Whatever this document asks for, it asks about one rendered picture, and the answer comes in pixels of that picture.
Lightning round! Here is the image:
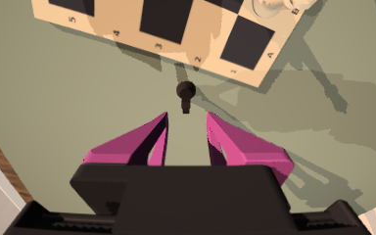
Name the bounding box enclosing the tan and black chessboard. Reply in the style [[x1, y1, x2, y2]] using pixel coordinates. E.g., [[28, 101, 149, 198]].
[[31, 0, 304, 87]]

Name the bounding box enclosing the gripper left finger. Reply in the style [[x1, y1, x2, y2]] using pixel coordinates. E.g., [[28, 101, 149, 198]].
[[81, 112, 168, 165]]

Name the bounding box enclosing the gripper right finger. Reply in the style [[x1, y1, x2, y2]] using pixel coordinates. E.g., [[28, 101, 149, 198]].
[[207, 112, 294, 186]]

